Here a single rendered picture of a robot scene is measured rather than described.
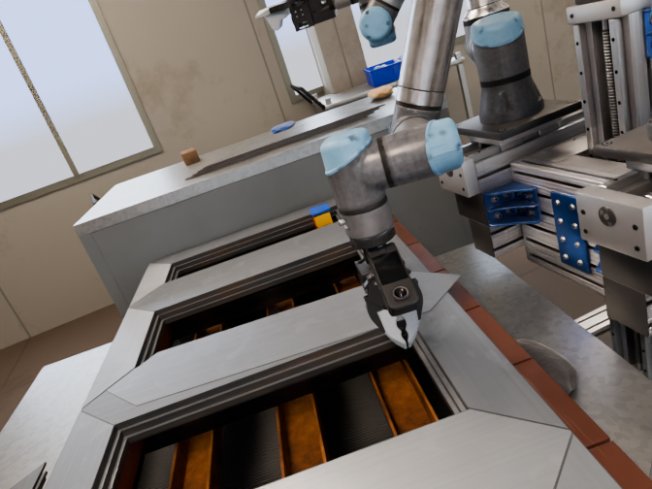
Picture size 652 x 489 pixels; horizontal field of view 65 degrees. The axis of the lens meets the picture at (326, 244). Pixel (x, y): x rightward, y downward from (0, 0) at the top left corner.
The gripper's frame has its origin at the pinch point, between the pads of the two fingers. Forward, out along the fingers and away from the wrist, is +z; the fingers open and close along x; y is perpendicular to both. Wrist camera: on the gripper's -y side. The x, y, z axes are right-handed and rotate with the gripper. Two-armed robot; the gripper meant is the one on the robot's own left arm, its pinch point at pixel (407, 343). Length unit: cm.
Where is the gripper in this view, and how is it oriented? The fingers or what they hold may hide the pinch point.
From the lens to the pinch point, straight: 86.7
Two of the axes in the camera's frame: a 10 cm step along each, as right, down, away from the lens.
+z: 3.0, 8.8, 3.6
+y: -1.5, -3.3, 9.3
